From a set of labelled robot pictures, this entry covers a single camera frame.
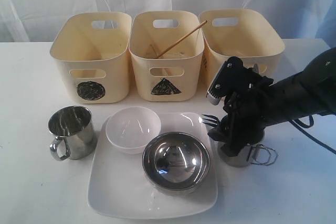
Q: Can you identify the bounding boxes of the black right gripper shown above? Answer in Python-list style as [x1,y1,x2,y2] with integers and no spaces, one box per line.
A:
[206,56,272,156]

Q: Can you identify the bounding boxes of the steel fork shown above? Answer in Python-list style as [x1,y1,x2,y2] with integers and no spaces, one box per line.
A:
[202,114,220,129]

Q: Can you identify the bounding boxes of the wooden chopstick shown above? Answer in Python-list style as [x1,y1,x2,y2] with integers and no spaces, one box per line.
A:
[155,20,208,59]
[150,44,172,76]

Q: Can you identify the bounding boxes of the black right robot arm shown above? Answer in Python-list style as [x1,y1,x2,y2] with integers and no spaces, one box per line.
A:
[206,48,335,157]

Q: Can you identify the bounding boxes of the cream bin with square mark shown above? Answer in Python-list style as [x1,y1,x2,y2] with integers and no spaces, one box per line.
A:
[199,8,285,86]

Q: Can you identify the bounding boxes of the white plastic bowl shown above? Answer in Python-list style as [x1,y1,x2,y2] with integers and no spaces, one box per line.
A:
[105,106,162,154]

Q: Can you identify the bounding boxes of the cream bin with circle mark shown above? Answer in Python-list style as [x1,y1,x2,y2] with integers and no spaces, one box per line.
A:
[50,12,132,104]

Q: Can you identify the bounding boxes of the steel cup with wire handle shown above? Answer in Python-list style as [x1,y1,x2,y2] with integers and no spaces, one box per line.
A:
[217,128,278,167]

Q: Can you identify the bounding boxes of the black cable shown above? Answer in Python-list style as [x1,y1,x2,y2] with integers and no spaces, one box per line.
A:
[287,115,336,156]

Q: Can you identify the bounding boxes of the steel mug with solid handle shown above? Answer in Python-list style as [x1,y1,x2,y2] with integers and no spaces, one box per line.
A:
[48,105,97,161]

